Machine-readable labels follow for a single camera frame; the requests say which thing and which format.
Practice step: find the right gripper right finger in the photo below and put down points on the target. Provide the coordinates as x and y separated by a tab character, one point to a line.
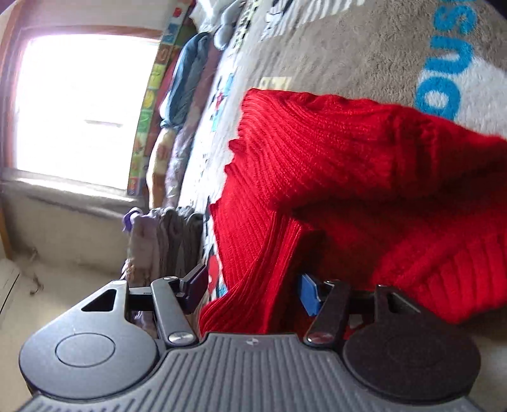
332	304

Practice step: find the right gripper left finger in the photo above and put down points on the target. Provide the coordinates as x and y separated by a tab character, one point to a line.
170	299

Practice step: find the red knit sweater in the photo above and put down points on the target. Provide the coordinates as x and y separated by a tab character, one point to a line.
361	192

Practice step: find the stack of dark folded clothes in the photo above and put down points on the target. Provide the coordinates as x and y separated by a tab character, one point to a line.
164	242

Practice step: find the beige cartoon folded blanket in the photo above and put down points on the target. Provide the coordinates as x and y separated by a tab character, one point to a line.
158	166

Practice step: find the lavender quilt in plastic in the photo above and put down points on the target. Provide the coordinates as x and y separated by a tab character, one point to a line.
182	148

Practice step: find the blue white folded blanket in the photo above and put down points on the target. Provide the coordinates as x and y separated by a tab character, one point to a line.
187	74

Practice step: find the bright window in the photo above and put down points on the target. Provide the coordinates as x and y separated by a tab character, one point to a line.
77	102

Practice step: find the cartoon mouse bed blanket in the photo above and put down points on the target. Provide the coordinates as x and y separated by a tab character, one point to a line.
446	59

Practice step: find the colourful alphabet foam mat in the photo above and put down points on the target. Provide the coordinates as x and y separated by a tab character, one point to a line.
177	30

